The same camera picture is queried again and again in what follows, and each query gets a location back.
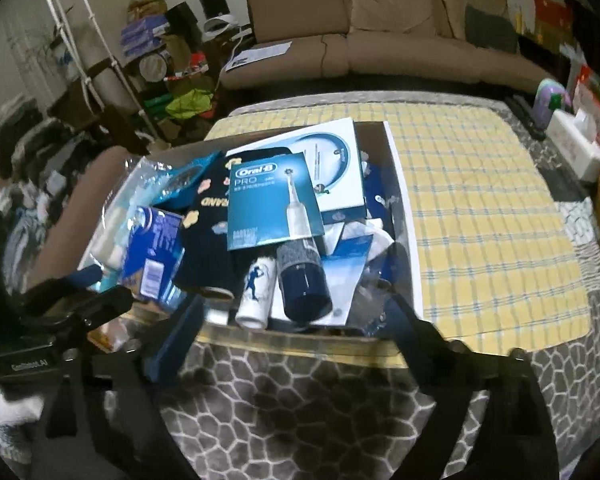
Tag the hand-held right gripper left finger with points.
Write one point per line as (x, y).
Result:
(172, 340)

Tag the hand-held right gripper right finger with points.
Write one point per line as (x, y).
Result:
(410, 325)

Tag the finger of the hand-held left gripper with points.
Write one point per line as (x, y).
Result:
(100, 310)
(85, 277)

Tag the small white bottle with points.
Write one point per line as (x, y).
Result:
(255, 295)

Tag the navy and grey cylindrical can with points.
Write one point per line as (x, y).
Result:
(305, 280)

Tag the grey storage box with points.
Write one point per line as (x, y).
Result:
(405, 210)

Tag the blue blister packet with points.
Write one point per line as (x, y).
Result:
(180, 180)

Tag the blue electric toothbrush box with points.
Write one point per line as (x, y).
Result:
(265, 200)

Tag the brown armchair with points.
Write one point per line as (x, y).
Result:
(75, 210)

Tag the blue printed carton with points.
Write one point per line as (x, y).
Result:
(152, 250)

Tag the white and blue paper packet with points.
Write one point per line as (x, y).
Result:
(350, 270)

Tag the pile of clothes and bags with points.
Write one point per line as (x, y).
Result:
(35, 145)

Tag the yellow plaid cloth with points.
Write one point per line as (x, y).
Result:
(480, 200)

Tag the white and blue product box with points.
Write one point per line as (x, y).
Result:
(330, 160)

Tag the green bag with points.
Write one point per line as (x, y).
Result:
(190, 105)

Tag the white pole rack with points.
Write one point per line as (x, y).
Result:
(87, 75)

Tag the black remote control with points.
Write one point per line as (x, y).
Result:
(525, 115)

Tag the white tissue box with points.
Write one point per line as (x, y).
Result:
(575, 147)

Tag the stack of blue boxes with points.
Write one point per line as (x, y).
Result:
(140, 35)

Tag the purple toy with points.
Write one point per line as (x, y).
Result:
(552, 100)

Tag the brown sofa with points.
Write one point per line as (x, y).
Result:
(380, 55)

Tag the white paper sheet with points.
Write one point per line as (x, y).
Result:
(257, 55)

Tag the white headset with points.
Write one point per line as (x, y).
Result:
(220, 26)

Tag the black speaker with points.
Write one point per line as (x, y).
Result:
(212, 4)

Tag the dark grey cushion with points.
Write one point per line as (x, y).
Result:
(490, 27)

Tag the red gift boxes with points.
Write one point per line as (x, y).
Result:
(555, 15)

